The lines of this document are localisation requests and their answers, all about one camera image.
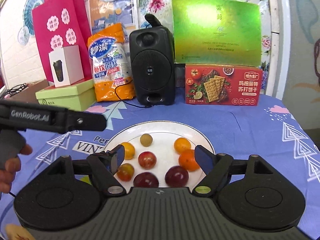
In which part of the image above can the orange-red cherry tomato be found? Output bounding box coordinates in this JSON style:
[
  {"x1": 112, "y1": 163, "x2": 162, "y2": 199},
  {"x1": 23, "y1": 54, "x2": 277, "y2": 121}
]
[{"x1": 117, "y1": 163, "x2": 135, "y2": 181}]

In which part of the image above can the red plum fruit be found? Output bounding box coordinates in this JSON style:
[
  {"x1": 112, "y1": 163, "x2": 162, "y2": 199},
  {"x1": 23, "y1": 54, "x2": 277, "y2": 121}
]
[{"x1": 138, "y1": 151, "x2": 157, "y2": 170}]

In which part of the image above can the person's left hand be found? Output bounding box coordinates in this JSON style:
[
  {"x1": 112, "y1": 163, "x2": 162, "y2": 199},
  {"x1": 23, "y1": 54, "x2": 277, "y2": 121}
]
[{"x1": 0, "y1": 157, "x2": 21, "y2": 193}]

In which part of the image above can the light green shoe box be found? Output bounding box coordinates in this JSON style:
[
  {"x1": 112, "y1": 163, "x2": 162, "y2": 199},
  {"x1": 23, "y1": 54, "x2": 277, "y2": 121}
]
[{"x1": 35, "y1": 79, "x2": 96, "y2": 111}]

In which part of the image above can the brown cardboard box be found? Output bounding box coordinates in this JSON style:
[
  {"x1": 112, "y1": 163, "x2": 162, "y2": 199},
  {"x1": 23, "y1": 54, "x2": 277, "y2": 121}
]
[{"x1": 8, "y1": 80, "x2": 49, "y2": 104}]

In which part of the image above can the yellow cherry tomato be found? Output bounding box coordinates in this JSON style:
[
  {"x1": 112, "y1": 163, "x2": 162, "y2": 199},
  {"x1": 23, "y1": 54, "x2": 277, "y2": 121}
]
[{"x1": 121, "y1": 142, "x2": 136, "y2": 160}]

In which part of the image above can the small orange tangerine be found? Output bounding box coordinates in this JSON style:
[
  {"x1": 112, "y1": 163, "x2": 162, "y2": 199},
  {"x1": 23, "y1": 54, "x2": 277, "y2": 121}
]
[{"x1": 178, "y1": 149, "x2": 200, "y2": 172}]

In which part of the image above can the dark purple plum right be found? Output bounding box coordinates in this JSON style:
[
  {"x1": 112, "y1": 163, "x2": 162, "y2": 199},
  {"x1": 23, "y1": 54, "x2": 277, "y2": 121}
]
[{"x1": 165, "y1": 166, "x2": 189, "y2": 187}]

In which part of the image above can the dark purple plum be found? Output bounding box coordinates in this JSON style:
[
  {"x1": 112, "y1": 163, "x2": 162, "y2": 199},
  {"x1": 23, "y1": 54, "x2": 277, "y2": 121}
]
[
  {"x1": 133, "y1": 172, "x2": 159, "y2": 188},
  {"x1": 165, "y1": 166, "x2": 189, "y2": 187}
]

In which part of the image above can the dark purple plum left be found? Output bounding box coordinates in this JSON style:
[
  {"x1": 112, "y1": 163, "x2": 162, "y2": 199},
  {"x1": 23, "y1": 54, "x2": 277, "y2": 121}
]
[{"x1": 133, "y1": 172, "x2": 159, "y2": 188}]

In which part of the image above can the orange kumquat fruit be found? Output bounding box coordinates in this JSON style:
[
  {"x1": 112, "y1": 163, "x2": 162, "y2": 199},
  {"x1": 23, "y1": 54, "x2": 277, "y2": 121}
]
[{"x1": 174, "y1": 137, "x2": 191, "y2": 154}]

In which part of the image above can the brown longan fruit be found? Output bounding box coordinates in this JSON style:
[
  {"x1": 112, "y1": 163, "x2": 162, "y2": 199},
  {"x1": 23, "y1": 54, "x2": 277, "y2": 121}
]
[{"x1": 140, "y1": 133, "x2": 153, "y2": 147}]

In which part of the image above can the orange paper cup package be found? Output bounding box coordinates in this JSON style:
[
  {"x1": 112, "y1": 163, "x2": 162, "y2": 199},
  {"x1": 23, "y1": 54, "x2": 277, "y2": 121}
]
[{"x1": 87, "y1": 23, "x2": 136, "y2": 102}]

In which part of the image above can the white cup box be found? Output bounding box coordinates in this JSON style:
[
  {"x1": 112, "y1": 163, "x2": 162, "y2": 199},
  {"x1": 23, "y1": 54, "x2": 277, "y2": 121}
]
[{"x1": 49, "y1": 45, "x2": 84, "y2": 87}]

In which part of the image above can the white ceramic plate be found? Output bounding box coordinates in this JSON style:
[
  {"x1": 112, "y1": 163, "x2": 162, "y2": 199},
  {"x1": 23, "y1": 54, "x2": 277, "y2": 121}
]
[{"x1": 104, "y1": 121, "x2": 215, "y2": 187}]

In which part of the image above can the blue printed tablecloth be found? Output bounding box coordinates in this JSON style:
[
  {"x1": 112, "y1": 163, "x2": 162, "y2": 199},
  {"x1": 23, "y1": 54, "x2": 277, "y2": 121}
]
[{"x1": 11, "y1": 88, "x2": 319, "y2": 239}]

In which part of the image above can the red cracker box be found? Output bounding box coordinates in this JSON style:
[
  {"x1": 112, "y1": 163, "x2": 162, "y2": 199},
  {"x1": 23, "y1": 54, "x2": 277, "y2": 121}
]
[{"x1": 185, "y1": 64, "x2": 263, "y2": 106}]

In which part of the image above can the pink tote bag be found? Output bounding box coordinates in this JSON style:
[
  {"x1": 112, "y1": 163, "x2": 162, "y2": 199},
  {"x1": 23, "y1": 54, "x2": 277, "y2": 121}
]
[{"x1": 32, "y1": 0, "x2": 92, "y2": 81}]

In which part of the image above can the black speaker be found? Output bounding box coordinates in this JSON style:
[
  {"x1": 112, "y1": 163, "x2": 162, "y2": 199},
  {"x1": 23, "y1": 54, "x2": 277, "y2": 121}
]
[{"x1": 129, "y1": 14, "x2": 175, "y2": 106}]

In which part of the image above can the blue poster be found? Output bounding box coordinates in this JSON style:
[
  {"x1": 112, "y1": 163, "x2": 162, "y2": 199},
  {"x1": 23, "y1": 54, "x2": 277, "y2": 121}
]
[{"x1": 88, "y1": 0, "x2": 137, "y2": 36}]

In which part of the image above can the green gift box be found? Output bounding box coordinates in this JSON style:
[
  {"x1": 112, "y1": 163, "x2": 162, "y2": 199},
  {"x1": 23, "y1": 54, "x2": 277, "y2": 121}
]
[{"x1": 171, "y1": 0, "x2": 261, "y2": 67}]

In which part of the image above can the black speaker cable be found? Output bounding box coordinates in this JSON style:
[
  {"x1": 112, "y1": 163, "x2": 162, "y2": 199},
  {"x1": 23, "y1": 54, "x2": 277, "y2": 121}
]
[{"x1": 113, "y1": 77, "x2": 154, "y2": 109}]

